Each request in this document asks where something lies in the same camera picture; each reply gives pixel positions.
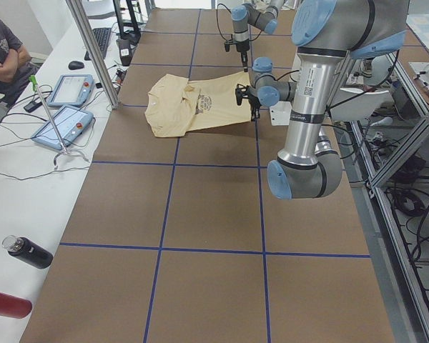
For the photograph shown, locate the far blue teach pendant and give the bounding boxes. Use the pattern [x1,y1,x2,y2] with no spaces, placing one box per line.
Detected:
[46,74,95,107]

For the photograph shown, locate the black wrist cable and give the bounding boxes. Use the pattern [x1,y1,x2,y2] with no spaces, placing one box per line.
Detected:
[215,3,262,44]
[271,69,301,85]

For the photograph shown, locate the near blue teach pendant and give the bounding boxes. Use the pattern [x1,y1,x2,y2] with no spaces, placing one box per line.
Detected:
[31,105,94,151]

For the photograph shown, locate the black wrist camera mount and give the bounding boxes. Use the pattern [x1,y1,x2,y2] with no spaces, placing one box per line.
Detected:
[224,35,235,52]
[235,84,250,106]

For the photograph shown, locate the red bottle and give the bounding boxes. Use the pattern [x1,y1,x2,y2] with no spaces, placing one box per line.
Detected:
[0,292,32,319]

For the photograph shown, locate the metal stand with green tip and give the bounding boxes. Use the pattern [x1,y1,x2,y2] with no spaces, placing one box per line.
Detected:
[29,75,89,171]

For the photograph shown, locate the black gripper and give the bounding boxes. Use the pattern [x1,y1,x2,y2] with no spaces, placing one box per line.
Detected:
[235,39,250,72]
[249,94,261,121]

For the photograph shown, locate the beige long-sleeve printed shirt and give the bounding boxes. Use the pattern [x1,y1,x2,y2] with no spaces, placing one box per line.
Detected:
[145,71,251,138]

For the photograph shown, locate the black box with label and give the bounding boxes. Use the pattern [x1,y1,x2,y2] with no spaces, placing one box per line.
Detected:
[116,38,133,66]

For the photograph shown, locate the black bottle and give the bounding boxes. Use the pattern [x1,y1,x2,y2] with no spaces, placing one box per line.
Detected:
[2,235,53,269]

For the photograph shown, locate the white camera post with base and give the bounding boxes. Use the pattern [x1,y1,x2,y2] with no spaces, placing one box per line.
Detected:
[269,101,292,126]

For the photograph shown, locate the black computer mouse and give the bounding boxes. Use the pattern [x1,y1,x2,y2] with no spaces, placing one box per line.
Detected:
[68,61,84,70]

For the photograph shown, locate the blue teach pendant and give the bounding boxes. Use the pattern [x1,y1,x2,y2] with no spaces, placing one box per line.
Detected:
[31,105,94,151]
[46,74,95,107]

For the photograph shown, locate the aluminium frame post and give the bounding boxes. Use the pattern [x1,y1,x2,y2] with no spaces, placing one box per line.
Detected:
[66,0,119,109]

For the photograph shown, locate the seated person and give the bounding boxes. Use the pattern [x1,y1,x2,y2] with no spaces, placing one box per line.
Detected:
[0,19,39,108]

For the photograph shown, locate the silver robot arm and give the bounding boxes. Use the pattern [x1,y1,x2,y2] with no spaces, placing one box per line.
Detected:
[225,1,285,72]
[250,1,409,199]

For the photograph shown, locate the black keyboard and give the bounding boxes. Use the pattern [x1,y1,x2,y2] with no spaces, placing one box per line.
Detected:
[92,27,112,59]

